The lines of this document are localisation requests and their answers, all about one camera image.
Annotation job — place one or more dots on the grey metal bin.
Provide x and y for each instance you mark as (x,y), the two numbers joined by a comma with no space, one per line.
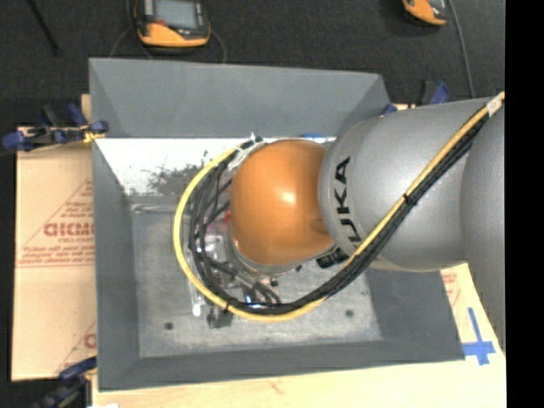
(238,100)

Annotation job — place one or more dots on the black cylinder on white bracket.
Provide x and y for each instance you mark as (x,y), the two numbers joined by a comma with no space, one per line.
(328,261)

